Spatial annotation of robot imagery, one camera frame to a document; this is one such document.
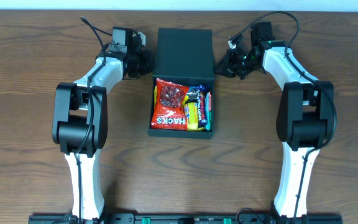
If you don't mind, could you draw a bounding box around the yellow snack bag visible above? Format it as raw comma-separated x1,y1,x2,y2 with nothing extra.
153,85,157,107

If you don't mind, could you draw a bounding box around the KitKat Milo chunky bar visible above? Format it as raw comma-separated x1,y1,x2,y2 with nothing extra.
205,91,212,131

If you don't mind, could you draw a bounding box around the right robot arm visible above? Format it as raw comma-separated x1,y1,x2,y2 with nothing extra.
214,22,337,223

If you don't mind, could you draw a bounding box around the blue Oreo cookie pack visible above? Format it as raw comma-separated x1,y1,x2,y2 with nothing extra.
183,85,206,104

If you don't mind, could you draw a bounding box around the dark green box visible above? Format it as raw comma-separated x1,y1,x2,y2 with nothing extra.
147,27,216,140

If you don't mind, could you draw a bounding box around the yellow candy roll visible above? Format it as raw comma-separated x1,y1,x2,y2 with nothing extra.
184,102,206,131

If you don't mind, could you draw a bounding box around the red Hacks candy bag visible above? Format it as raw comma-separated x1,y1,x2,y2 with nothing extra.
150,78,190,131

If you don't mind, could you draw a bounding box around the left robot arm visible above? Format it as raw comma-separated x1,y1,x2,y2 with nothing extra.
52,27,154,223

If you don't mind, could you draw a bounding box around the blue Dairy Milk bar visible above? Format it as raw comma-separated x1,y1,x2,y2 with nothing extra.
198,92,208,128

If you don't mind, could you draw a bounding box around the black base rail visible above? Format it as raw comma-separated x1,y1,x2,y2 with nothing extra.
28,213,343,224

